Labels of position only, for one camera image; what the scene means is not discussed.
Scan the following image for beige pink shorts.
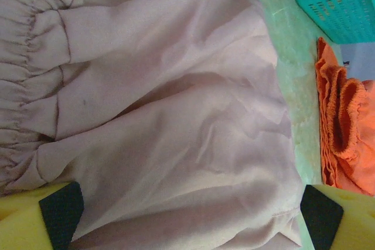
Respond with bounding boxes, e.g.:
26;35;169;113
0;0;304;250

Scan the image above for teal plastic basket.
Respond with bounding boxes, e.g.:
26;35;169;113
292;0;375;44

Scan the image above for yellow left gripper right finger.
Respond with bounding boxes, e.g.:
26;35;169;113
300;184;375;250

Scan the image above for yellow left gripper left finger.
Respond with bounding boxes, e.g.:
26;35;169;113
0;181;86;250

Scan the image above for bright red-orange shorts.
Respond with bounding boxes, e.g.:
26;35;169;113
315;36;375;197

